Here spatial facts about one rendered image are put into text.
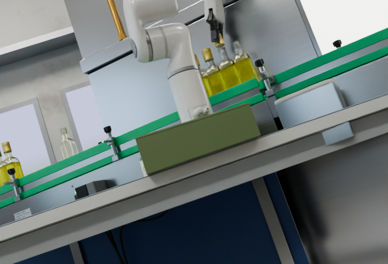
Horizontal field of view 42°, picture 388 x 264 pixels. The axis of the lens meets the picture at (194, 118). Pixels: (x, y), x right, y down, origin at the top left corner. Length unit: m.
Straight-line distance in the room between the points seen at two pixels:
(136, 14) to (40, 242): 0.65
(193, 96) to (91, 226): 0.44
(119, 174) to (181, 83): 0.55
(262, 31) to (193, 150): 0.81
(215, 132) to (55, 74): 3.81
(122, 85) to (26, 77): 2.93
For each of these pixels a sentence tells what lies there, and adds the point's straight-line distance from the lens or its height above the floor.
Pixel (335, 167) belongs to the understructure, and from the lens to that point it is 1.91.
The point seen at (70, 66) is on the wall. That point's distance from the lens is 4.99.
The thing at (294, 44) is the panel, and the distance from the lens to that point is 1.92.
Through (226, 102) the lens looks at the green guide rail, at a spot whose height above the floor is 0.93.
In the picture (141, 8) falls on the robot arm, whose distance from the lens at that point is 1.43.
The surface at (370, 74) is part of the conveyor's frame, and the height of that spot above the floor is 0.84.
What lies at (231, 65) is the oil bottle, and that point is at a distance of 1.81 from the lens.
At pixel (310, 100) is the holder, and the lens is 1.43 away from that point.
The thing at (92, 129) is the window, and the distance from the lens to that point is 4.79.
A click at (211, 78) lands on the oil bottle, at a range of 1.83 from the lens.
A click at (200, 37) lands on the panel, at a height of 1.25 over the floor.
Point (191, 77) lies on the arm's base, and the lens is 1.41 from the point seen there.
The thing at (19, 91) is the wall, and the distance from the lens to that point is 5.04.
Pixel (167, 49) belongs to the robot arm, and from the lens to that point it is 1.44.
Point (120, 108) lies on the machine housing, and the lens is 2.18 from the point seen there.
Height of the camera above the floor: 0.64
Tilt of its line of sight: 9 degrees up
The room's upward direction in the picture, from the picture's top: 19 degrees counter-clockwise
